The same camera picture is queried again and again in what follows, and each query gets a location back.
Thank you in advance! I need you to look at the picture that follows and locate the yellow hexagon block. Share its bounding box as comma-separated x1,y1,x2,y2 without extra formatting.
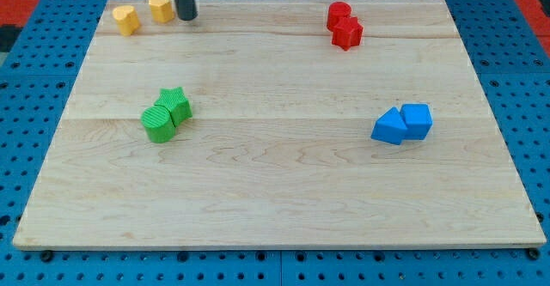
148,0,174,23

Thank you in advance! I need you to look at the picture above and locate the yellow heart block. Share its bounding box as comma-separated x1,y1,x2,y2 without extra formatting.
113,5,141,36

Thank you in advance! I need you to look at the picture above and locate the green star block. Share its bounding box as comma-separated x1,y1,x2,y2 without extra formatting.
155,87,193,127

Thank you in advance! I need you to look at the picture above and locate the green cylinder block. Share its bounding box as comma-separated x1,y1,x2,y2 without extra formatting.
141,106,175,143

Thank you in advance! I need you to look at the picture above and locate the red cylinder block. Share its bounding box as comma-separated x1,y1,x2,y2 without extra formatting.
327,1,351,32

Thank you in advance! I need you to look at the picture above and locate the light wooden board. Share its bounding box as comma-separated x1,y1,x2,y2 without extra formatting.
13,0,546,251

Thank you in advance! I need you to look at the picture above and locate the red star block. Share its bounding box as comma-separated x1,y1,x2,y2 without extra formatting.
332,16,364,51

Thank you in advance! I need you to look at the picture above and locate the blue triangle block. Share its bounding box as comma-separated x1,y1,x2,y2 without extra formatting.
370,107,408,145

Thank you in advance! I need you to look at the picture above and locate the blue cube block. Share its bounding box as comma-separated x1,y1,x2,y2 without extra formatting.
400,103,433,140

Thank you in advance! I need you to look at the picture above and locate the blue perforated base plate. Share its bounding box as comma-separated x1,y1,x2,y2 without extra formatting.
1,0,549,285

